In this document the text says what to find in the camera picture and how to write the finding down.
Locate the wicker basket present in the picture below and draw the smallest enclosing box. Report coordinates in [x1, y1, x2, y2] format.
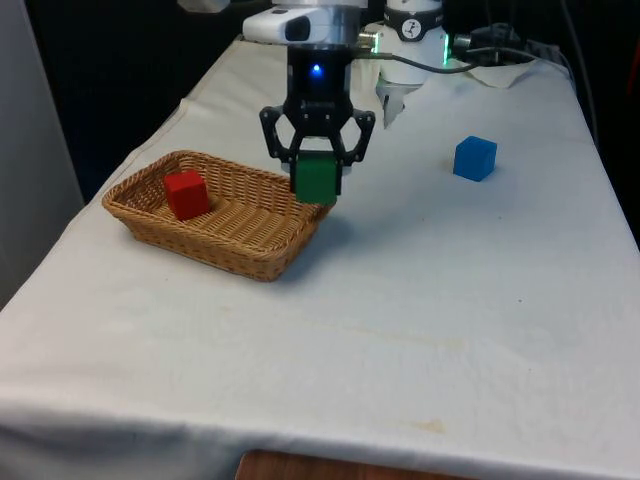
[101, 149, 334, 284]

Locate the red cube block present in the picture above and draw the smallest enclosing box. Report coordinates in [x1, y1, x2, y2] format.
[163, 169, 211, 222]

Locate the blue cube block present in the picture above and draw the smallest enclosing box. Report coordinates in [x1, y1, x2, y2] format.
[452, 134, 499, 183]

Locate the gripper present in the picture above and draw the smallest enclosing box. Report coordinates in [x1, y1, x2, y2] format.
[258, 44, 377, 178]

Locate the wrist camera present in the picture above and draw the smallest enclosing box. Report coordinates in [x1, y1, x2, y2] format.
[242, 7, 329, 47]

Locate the black cable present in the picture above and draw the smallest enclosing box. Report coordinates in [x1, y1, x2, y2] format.
[357, 29, 539, 76]

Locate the green cube block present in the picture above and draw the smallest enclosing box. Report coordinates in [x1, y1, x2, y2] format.
[290, 151, 342, 207]

